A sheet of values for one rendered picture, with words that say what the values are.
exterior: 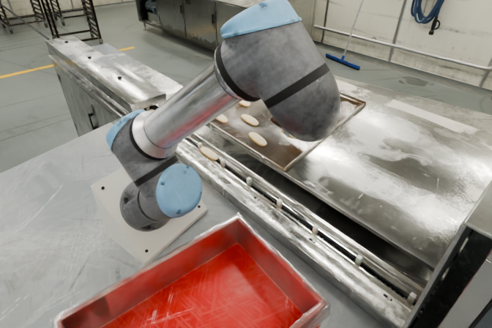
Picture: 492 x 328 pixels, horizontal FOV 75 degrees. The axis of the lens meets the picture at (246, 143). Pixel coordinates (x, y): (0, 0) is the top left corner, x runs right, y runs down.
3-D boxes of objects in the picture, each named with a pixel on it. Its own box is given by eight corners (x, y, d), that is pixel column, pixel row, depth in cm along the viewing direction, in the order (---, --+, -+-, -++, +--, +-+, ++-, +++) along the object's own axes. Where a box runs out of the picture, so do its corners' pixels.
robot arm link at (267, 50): (127, 192, 77) (318, 80, 44) (91, 140, 75) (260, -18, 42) (161, 170, 86) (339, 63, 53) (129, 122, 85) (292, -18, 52)
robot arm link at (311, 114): (375, 132, 47) (318, 113, 95) (337, 66, 46) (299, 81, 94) (306, 172, 48) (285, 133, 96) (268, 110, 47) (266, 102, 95)
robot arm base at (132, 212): (143, 243, 87) (158, 241, 79) (107, 200, 84) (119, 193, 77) (181, 207, 96) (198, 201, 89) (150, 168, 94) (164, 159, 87)
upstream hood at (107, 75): (48, 50, 220) (44, 38, 216) (75, 45, 231) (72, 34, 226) (133, 118, 145) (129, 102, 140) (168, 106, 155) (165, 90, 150)
